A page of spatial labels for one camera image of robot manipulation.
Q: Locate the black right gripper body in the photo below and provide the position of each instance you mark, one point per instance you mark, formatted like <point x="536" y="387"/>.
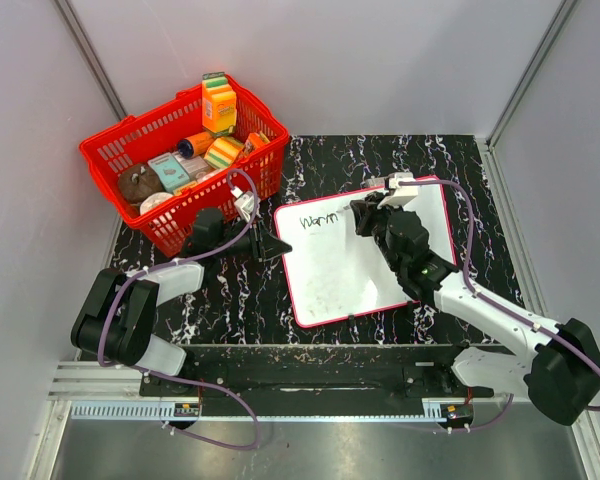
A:
<point x="400" y="262"/>

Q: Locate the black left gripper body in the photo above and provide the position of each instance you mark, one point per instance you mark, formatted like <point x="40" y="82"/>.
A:
<point x="242" y="246"/>

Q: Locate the pink framed whiteboard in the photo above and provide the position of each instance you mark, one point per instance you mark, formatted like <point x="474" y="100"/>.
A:
<point x="333" y="273"/>

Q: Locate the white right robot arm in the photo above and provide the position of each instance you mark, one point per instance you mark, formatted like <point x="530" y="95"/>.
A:
<point x="556" y="366"/>

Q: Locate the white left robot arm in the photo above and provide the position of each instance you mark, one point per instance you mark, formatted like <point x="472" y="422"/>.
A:
<point x="116" y="321"/>

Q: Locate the white eraser block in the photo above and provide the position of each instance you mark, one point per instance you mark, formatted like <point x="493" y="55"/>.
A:
<point x="376" y="182"/>

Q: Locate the yellow green sponge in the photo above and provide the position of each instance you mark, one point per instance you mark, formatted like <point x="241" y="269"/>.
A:
<point x="224" y="152"/>

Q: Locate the white round lid container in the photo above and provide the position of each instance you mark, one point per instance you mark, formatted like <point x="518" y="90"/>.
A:
<point x="154" y="201"/>

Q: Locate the orange snack packet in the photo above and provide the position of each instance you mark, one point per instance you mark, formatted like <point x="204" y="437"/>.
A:
<point x="254" y="141"/>

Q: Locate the teal small box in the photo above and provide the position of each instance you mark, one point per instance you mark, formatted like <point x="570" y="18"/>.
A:
<point x="171" y="173"/>

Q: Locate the orange cylindrical can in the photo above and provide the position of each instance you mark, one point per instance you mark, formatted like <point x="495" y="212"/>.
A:
<point x="195" y="145"/>

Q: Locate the red plastic shopping basket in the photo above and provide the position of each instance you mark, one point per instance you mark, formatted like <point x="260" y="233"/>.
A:
<point x="137" y="140"/>

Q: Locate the brown round bread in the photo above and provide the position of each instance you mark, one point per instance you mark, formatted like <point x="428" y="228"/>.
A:
<point x="139" y="182"/>

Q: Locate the orange sponge pack upright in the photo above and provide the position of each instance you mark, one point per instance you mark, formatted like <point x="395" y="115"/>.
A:
<point x="219" y="104"/>

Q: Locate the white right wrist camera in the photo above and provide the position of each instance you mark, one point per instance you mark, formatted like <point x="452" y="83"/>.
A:
<point x="399" y="190"/>

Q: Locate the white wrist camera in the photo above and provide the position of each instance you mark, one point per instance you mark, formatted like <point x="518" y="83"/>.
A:
<point x="244" y="202"/>
<point x="399" y="190"/>

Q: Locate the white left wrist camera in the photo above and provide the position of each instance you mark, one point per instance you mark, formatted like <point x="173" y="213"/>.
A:
<point x="244" y="202"/>

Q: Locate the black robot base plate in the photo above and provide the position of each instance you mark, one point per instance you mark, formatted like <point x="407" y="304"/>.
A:
<point x="310" y="381"/>

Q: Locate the white slotted cable duct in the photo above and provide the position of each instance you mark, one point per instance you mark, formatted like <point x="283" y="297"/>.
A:
<point x="164" y="410"/>

